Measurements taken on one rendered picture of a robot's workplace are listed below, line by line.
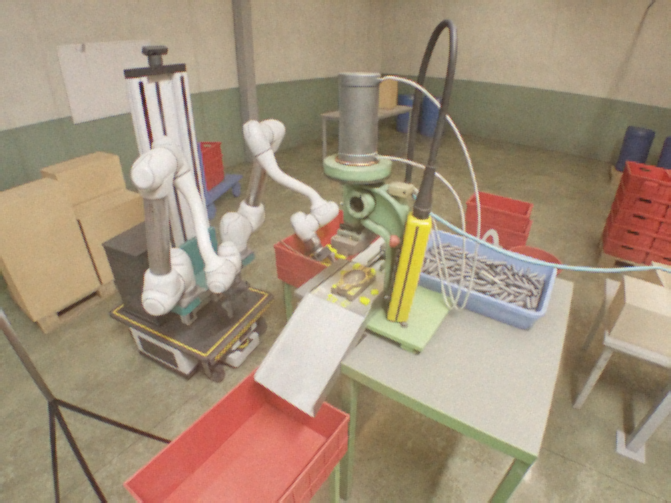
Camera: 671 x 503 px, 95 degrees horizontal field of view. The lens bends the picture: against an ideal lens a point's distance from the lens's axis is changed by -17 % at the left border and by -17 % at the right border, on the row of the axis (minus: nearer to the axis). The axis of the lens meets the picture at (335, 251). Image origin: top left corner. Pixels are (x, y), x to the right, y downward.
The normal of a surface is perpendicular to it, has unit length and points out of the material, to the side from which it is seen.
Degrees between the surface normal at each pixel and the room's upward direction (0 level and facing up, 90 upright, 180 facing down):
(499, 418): 0
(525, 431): 0
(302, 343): 30
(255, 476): 0
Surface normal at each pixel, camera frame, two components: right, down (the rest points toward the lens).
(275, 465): 0.00, -0.87
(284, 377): -0.29, -0.54
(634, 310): -0.58, 0.40
